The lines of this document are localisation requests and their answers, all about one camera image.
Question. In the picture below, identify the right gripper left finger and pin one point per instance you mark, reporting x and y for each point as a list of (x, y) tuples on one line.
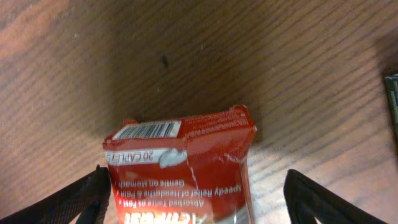
[(85, 201)]

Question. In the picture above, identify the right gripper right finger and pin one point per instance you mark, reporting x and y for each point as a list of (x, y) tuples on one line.
[(308, 203)]

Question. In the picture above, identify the red Panadol box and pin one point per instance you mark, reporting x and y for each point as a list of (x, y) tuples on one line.
[(184, 170)]

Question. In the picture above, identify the green round-label box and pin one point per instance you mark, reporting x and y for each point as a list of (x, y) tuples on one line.
[(391, 89)]

